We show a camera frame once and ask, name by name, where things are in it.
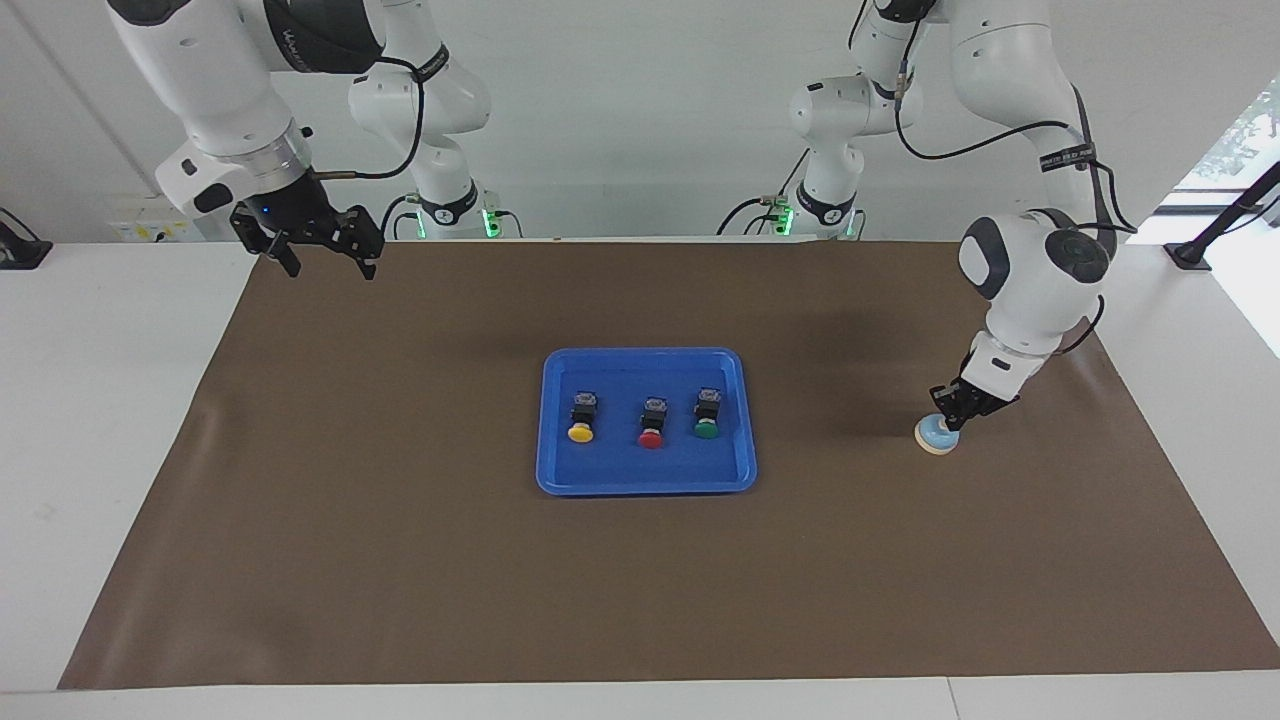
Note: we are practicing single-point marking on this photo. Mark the red push button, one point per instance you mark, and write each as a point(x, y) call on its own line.
point(651, 439)

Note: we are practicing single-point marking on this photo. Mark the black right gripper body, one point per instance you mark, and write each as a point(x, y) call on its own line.
point(300, 212)

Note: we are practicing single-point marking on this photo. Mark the green push button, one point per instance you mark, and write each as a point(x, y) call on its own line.
point(706, 430)

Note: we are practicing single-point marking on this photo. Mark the light blue desk bell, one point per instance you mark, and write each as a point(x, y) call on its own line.
point(935, 442)

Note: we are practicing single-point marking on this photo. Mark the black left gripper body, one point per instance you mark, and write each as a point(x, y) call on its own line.
point(975, 398)

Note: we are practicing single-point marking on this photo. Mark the blue plastic tray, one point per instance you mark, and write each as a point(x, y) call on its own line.
point(620, 470)

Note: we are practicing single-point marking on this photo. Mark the brown table mat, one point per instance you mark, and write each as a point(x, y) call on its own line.
point(400, 580)

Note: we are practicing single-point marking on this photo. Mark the black table clamp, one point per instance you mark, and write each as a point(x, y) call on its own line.
point(20, 255)

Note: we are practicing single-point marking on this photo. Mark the white socket box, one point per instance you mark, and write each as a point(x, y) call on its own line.
point(140, 232)

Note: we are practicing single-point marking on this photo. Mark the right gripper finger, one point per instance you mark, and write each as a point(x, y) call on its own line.
point(368, 262)
point(285, 254)

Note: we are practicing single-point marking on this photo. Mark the yellow push button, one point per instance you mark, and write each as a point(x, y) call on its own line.
point(580, 433)

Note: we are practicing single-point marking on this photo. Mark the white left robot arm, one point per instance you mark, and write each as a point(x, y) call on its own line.
point(1020, 300)

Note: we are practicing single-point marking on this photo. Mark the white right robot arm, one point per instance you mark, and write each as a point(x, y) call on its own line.
point(220, 90)

